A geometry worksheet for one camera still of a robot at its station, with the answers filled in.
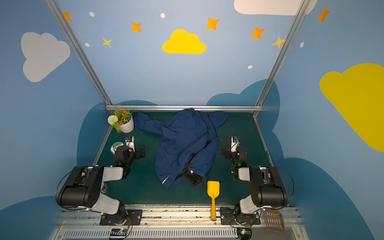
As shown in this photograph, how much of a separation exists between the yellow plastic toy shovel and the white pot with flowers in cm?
68

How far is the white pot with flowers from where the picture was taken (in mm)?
979

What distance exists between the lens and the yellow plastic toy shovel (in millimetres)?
796

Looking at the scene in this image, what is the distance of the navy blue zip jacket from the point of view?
878 millimetres

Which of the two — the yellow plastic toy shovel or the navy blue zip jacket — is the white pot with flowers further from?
the yellow plastic toy shovel

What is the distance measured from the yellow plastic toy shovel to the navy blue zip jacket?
0.17ft
